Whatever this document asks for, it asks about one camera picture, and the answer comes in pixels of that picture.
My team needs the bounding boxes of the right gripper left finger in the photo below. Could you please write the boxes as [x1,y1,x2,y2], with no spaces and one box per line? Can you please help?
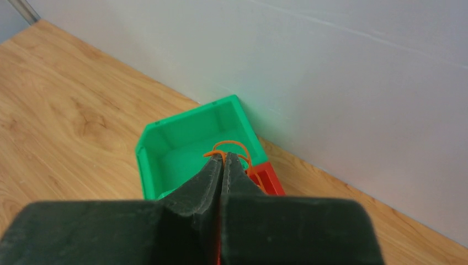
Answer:
[1,155,224,264]

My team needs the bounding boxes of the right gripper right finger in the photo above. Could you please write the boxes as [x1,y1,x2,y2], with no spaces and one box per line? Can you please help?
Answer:
[220,153,384,264]

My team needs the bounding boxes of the orange wire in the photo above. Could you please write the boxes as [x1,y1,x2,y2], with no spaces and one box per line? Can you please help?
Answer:
[203,140,268,194]

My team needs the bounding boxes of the green plastic bin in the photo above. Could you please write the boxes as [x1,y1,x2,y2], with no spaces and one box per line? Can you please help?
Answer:
[135,95,268,199]

